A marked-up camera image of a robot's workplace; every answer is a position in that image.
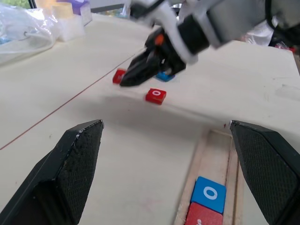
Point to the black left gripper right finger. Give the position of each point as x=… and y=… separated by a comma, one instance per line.
x=267, y=168

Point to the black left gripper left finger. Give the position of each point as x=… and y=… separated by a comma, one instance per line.
x=70, y=164

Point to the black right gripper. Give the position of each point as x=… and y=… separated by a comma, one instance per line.
x=167, y=55

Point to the red letter block O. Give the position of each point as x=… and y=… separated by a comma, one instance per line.
x=155, y=96

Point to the wooden letter tray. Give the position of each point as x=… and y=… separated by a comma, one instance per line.
x=211, y=159

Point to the blue letter block O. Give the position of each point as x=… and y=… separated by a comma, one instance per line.
x=209, y=194

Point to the red letter block R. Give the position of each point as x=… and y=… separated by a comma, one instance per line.
x=204, y=215

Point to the purple box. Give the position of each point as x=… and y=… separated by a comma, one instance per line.
x=83, y=10

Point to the white foam container stack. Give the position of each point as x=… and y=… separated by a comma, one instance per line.
x=69, y=25

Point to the white plastic bag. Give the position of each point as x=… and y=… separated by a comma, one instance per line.
x=260, y=35

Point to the clear plastic bag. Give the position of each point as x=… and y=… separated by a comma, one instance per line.
x=21, y=30

